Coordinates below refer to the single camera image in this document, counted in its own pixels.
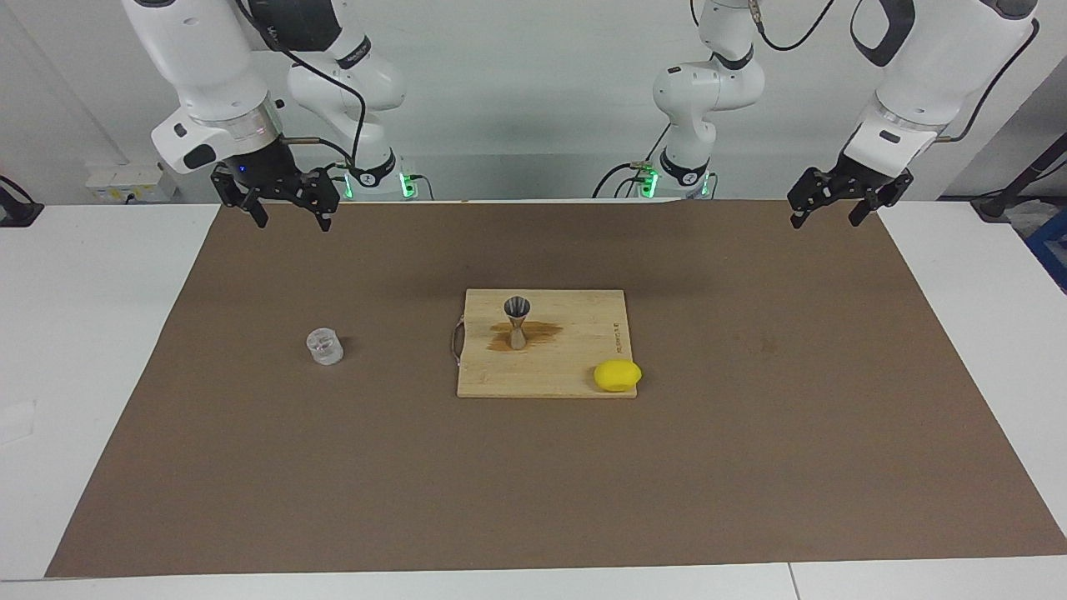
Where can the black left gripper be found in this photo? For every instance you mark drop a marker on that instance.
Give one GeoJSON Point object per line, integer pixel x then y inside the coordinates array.
{"type": "Point", "coordinates": [871, 179]}

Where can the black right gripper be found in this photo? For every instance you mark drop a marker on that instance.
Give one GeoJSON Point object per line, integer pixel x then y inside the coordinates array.
{"type": "Point", "coordinates": [262, 171]}

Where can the small clear glass cup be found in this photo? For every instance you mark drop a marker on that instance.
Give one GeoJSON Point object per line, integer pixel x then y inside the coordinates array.
{"type": "Point", "coordinates": [324, 347]}

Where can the steel cocktail jigger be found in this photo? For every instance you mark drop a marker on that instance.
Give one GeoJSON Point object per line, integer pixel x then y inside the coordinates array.
{"type": "Point", "coordinates": [518, 308]}

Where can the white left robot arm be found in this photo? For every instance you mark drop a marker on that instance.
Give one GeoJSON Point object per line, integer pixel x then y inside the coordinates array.
{"type": "Point", "coordinates": [942, 67]}

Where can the black stand leg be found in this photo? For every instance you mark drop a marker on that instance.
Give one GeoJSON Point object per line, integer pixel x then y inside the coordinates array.
{"type": "Point", "coordinates": [996, 204]}

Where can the yellow lemon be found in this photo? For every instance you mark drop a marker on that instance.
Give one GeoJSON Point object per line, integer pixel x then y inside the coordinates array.
{"type": "Point", "coordinates": [617, 376]}

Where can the wooden cutting board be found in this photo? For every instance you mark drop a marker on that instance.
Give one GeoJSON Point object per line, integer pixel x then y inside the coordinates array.
{"type": "Point", "coordinates": [567, 375]}

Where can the brown table mat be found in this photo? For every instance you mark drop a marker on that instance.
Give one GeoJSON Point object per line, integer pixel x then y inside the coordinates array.
{"type": "Point", "coordinates": [533, 483]}

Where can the white wall socket box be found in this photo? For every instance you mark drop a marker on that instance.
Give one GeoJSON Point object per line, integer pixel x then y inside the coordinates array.
{"type": "Point", "coordinates": [125, 179]}

